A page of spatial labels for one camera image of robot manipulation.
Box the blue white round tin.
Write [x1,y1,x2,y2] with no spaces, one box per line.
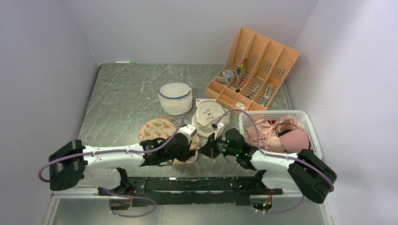
[222,69,234,81]

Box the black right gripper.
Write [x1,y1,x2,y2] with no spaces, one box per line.
[198,132,238,159]

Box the dusty pink bra cup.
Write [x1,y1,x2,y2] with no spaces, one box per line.
[278,128,311,153]

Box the tulip print mesh laundry bag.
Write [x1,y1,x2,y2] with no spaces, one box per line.
[139,117,200,165]

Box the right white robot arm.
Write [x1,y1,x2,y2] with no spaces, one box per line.
[199,128,337,203]

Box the orange capped pen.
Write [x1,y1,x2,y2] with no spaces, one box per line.
[265,82,274,100]

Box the small white red card box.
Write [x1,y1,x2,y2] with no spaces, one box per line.
[195,98,217,108]

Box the multicolour marker pen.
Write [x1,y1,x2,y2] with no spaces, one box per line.
[236,64,244,86]

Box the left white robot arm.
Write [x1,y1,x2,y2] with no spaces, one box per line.
[49,131,194,195]

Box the white blue-trimmed mesh laundry bag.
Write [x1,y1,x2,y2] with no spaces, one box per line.
[158,82,193,115]

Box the white plastic laundry basket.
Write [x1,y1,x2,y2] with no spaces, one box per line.
[247,110,322,159]

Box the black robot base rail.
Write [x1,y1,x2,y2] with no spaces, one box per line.
[98,175,283,207]

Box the green white marker pen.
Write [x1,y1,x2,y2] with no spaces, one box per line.
[115,61,136,64]

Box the orange plastic file organizer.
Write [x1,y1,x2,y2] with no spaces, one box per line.
[206,27,300,111]

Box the cream embroidered mesh laundry bag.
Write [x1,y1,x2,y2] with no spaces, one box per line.
[191,100,230,138]

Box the pink satin bra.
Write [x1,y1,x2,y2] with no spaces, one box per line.
[244,116,303,153]

